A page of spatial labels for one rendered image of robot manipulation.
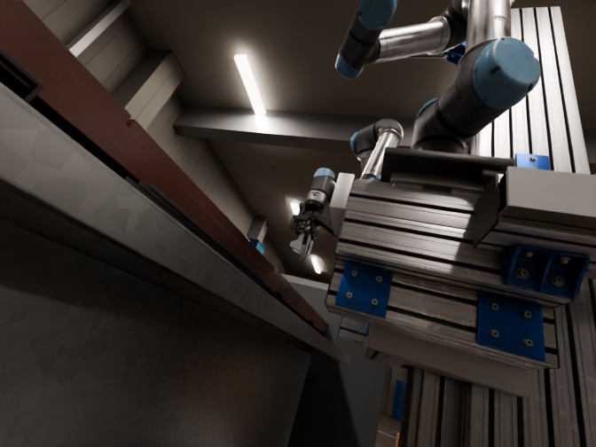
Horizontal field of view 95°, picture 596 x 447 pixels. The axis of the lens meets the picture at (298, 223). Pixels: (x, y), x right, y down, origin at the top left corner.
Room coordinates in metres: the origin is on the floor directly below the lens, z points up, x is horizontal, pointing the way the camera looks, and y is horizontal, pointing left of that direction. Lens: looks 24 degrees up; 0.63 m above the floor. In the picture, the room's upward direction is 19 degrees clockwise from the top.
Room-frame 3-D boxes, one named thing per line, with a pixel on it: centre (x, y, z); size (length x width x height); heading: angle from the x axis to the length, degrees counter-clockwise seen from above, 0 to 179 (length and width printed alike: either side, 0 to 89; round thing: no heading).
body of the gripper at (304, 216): (0.86, -0.03, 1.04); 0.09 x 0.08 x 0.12; 66
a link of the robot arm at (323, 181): (0.86, -0.04, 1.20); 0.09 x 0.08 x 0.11; 124
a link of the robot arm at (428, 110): (0.47, -0.26, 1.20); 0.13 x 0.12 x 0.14; 7
